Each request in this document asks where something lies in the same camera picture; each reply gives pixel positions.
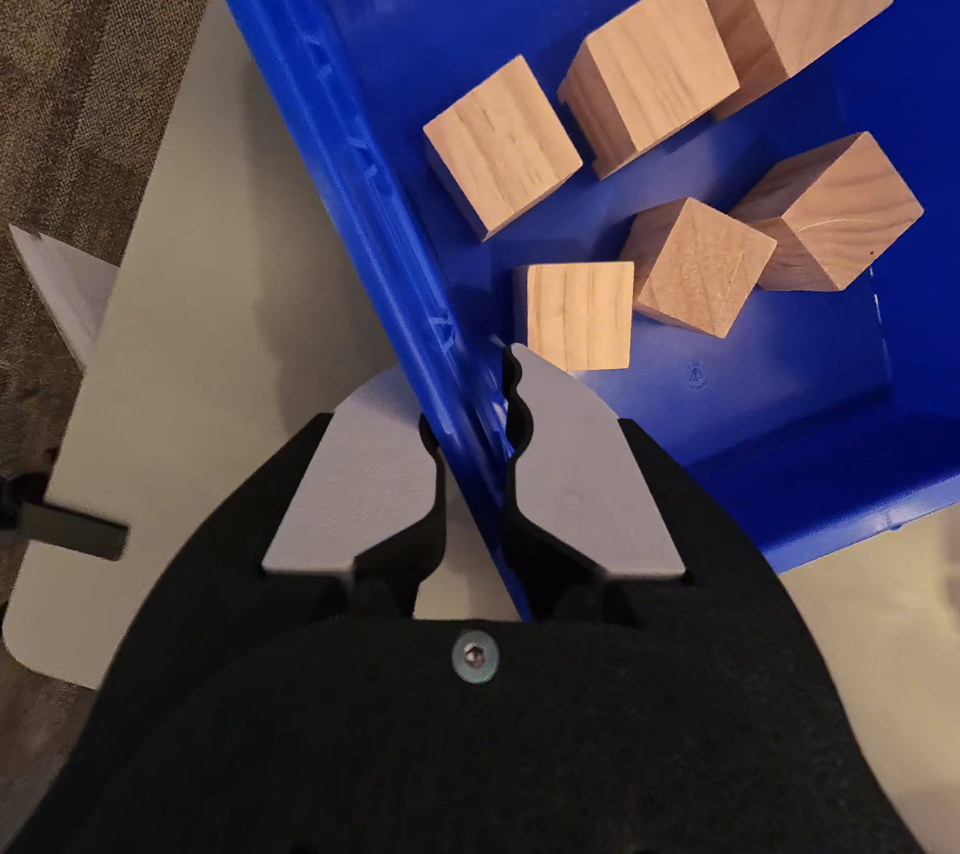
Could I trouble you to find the blue plastic bin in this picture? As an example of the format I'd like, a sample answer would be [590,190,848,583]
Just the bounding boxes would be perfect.
[171,0,960,624]

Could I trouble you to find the white table leg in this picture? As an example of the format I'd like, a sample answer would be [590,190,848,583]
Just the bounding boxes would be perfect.
[8,223,123,372]

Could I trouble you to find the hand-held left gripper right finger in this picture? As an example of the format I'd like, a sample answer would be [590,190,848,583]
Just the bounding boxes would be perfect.
[501,342,688,621]

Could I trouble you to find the grey metal bracket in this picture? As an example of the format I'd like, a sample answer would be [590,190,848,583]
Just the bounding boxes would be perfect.
[0,473,131,563]

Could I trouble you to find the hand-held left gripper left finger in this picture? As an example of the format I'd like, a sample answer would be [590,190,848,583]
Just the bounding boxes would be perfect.
[261,366,451,619]

